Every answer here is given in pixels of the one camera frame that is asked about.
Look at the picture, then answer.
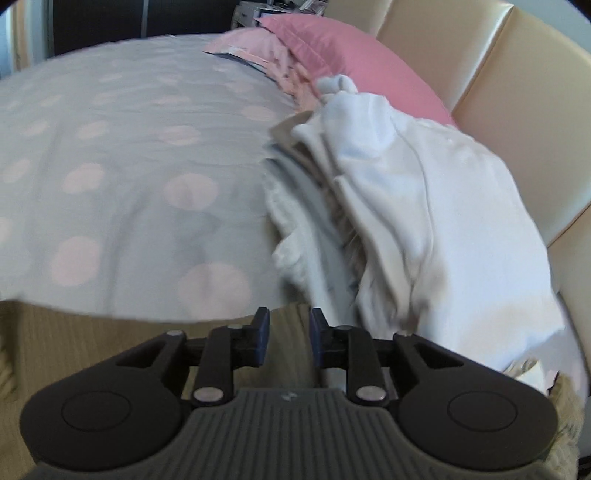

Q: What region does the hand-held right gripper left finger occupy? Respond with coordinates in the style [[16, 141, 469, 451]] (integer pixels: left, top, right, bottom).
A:
[[115, 307, 271, 407]]

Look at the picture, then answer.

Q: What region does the dark wardrobe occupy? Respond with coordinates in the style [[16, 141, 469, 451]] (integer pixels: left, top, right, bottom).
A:
[[50, 0, 234, 58]]

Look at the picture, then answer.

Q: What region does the white sweatshirt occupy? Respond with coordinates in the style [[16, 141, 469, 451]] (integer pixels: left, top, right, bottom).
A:
[[291, 74, 571, 395]]

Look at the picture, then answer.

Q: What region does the brown striped shirt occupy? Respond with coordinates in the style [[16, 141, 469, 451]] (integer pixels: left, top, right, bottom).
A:
[[0, 299, 583, 480]]

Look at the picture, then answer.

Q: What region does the polka dot bed cover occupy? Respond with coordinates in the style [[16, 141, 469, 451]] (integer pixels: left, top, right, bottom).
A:
[[0, 21, 365, 324]]

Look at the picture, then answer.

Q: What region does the pile of mixed clothes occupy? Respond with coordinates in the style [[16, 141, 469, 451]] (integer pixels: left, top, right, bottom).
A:
[[261, 111, 370, 319]]

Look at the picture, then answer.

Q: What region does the cream padded headboard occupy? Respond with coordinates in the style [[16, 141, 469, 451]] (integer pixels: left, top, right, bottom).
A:
[[323, 0, 591, 374]]

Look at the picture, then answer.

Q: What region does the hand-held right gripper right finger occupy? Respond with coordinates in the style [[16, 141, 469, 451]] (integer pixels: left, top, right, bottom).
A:
[[309, 307, 467, 407]]

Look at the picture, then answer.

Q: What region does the cluttered bedside shelf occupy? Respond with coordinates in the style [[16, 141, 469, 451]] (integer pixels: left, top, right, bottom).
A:
[[230, 0, 326, 29]]

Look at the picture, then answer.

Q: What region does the light pink patterned pillow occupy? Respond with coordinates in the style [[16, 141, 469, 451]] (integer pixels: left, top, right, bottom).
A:
[[203, 27, 325, 112]]

